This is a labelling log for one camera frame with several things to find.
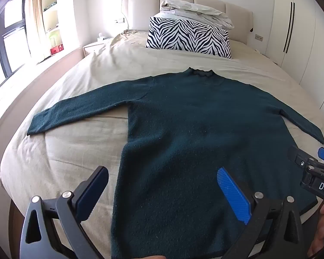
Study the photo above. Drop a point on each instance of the crumpled white duvet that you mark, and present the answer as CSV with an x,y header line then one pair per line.
x,y
179,9

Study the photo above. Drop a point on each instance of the beige window curtain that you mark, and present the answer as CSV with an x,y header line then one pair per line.
x,y
34,19

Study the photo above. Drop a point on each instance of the white built-in wardrobe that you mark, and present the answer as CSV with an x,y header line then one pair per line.
x,y
296,44

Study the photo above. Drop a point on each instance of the beige padded headboard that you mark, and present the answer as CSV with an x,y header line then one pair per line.
x,y
138,13

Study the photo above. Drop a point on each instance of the red box on shelf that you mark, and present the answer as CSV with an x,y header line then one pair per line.
x,y
56,49

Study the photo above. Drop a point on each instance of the white bedside table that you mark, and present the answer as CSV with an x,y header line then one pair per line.
x,y
93,47

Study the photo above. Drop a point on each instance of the person's right hand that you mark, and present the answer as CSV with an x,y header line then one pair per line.
x,y
318,242

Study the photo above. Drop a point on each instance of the dark teal knit sweater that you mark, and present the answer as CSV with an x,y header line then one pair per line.
x,y
182,128

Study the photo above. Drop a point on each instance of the zebra print pillow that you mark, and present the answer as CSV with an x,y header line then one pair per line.
x,y
189,36

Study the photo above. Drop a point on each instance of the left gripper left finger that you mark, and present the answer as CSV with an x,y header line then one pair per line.
x,y
88,192

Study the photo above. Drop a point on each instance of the wall power socket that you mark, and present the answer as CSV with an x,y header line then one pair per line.
x,y
258,37

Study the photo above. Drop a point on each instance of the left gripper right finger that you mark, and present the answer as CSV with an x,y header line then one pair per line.
x,y
238,201

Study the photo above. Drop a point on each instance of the beige bed sheet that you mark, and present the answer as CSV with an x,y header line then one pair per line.
x,y
49,164

